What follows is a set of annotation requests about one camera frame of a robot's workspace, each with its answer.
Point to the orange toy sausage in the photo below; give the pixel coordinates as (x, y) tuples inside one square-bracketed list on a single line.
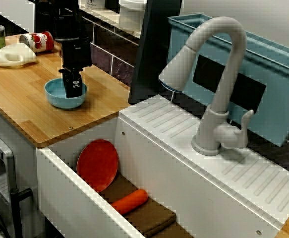
[(129, 202)]

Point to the light blue bowl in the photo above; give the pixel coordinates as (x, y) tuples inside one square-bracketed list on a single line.
[(57, 99)]

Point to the light blue plastic bin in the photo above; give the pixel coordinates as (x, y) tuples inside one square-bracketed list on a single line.
[(278, 74)]

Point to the grey cabinet front panel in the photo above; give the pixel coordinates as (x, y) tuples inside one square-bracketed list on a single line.
[(0, 158)]

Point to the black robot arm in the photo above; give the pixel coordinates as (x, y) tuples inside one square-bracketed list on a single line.
[(65, 19)]

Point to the black upright post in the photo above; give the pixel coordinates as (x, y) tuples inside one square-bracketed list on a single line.
[(154, 49)]

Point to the white lidded plastic jar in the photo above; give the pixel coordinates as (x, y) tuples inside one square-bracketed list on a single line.
[(132, 12)]

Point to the white toy sink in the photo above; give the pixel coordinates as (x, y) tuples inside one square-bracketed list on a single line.
[(159, 173)]

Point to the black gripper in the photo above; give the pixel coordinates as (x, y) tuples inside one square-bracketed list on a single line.
[(75, 53)]

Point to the white toy milk jug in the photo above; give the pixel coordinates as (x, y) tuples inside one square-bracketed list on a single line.
[(10, 55)]

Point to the grey toy faucet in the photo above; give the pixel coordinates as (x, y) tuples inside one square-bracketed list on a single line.
[(228, 74)]

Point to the red white tomato can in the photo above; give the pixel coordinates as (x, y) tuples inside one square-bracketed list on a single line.
[(37, 41)]

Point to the white lidded labelled jar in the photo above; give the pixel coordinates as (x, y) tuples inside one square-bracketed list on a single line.
[(94, 3)]

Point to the brown folded cloth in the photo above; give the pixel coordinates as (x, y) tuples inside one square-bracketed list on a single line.
[(156, 220)]

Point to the red plate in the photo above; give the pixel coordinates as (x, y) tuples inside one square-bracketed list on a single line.
[(97, 166)]

